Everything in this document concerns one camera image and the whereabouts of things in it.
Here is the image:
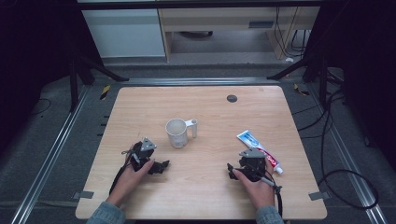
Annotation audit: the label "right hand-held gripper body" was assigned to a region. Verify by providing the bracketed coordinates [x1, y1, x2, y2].
[238, 147, 268, 183]

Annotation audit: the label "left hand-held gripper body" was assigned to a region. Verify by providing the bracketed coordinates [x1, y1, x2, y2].
[130, 136, 158, 173]

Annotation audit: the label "person's left hand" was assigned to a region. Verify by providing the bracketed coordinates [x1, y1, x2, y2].
[106, 158, 156, 208]

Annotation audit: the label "person's right hand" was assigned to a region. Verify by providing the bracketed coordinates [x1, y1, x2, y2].
[233, 158, 278, 210]

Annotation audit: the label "white blue red toothpaste tube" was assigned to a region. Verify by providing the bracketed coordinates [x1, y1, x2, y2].
[235, 129, 285, 175]

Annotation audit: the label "grey tape strip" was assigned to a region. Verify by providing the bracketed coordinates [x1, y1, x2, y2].
[308, 190, 331, 202]
[72, 190, 95, 201]

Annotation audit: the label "yellow black tape piece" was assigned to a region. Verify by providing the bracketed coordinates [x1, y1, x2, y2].
[99, 84, 112, 101]
[293, 83, 311, 97]

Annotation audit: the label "black metal stand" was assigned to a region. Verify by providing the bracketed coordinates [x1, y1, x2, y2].
[266, 52, 329, 108]
[68, 54, 130, 112]

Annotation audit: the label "white cabinet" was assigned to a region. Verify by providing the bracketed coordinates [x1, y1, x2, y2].
[80, 7, 166, 59]

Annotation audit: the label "light wooden desk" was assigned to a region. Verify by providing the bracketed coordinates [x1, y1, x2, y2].
[157, 6, 321, 62]

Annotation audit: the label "left hand-held gripper cable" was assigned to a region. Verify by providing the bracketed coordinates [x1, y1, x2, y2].
[108, 148, 138, 196]

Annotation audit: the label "hand-held gripper cable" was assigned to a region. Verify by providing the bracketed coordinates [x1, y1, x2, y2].
[108, 148, 138, 196]
[252, 166, 284, 218]

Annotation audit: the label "white cup with handle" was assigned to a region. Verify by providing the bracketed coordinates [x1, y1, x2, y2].
[164, 118, 199, 149]

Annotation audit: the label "right hand-held gripper cable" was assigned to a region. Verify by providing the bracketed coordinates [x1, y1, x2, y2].
[252, 166, 284, 218]

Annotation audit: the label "aluminium floor rail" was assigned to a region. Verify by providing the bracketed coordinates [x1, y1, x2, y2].
[121, 77, 279, 87]
[9, 84, 92, 224]
[306, 83, 389, 224]

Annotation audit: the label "thin black floor cable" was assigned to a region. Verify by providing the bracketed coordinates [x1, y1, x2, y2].
[30, 97, 52, 117]

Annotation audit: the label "hanging black cables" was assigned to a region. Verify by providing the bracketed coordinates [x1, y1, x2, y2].
[275, 7, 310, 59]

